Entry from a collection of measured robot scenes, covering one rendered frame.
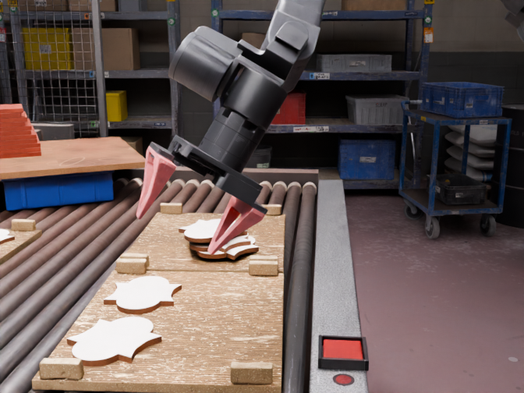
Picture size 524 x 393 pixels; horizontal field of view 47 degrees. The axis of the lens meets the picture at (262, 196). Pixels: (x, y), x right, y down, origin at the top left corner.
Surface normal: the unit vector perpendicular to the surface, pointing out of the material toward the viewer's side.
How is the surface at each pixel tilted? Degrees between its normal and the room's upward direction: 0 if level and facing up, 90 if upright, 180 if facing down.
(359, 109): 96
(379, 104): 96
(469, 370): 0
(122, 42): 90
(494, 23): 90
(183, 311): 0
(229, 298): 0
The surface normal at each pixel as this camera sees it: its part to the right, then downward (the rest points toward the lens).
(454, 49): 0.01, 0.25
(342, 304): 0.00, -0.97
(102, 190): 0.39, 0.24
